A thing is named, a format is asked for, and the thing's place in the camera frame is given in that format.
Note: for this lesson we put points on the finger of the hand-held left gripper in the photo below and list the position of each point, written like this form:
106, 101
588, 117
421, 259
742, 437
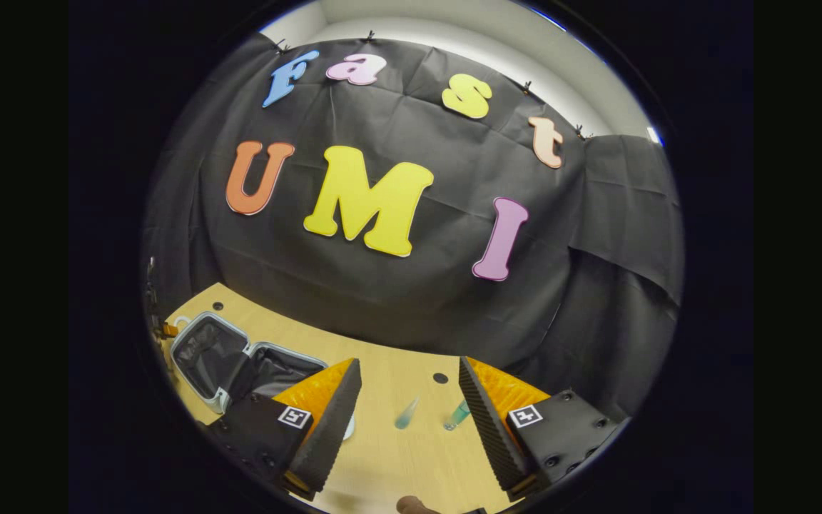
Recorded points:
169, 330

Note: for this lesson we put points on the black backdrop cloth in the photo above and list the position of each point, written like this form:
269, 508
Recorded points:
397, 300

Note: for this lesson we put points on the light blue suitcase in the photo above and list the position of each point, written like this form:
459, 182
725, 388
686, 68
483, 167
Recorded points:
207, 350

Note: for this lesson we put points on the blue clear bottle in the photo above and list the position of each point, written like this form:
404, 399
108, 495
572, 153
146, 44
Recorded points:
457, 415

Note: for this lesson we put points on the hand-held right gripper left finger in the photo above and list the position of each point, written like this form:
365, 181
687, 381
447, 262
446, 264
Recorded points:
329, 435

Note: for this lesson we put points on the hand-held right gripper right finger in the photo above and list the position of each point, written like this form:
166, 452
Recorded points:
486, 428

